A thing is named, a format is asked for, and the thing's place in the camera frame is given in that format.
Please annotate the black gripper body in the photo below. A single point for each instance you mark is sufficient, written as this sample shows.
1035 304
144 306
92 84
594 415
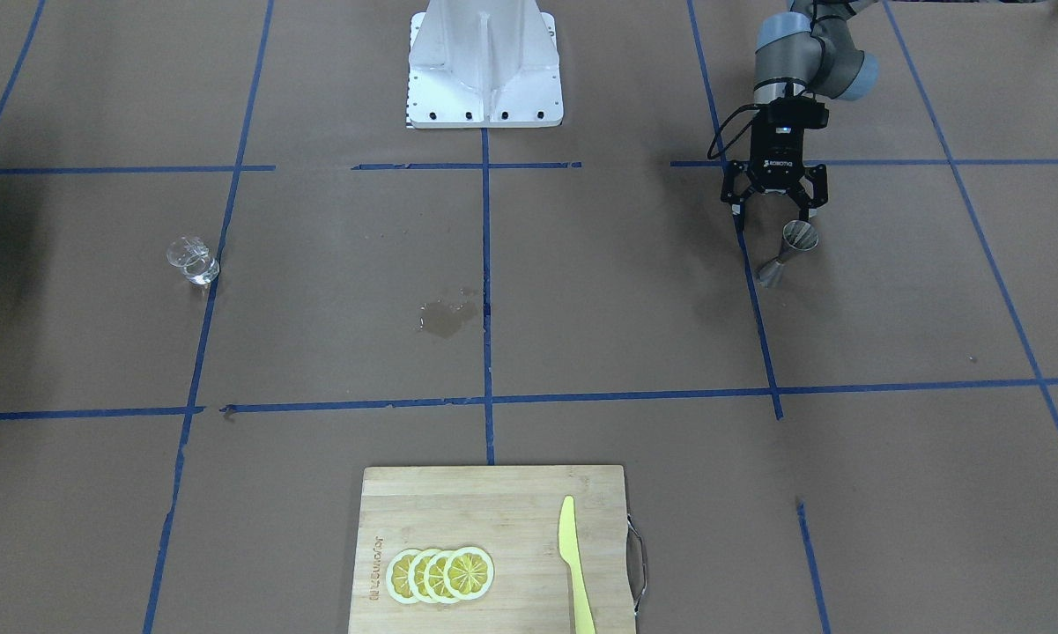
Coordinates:
777 153

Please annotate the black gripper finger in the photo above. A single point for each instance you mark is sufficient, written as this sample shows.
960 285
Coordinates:
738 186
810 192

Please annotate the steel measuring jigger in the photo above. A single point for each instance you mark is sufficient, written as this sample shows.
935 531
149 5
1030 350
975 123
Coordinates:
798 237

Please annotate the clear glass shaker cup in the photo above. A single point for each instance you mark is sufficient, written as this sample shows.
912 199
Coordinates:
191 256

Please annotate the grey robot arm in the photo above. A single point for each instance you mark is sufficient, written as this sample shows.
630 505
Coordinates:
804 57

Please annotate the bamboo cutting board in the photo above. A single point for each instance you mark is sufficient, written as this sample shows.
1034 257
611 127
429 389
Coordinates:
484 549

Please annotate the yellow plastic knife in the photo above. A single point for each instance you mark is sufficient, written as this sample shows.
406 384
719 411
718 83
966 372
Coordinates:
569 550

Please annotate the lemon slice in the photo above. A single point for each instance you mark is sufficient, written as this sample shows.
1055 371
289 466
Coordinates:
416 575
470 573
435 580
399 577

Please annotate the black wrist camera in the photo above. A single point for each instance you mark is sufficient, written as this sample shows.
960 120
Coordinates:
798 112

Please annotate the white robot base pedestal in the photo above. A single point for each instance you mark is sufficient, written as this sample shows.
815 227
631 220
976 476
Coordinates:
484 64

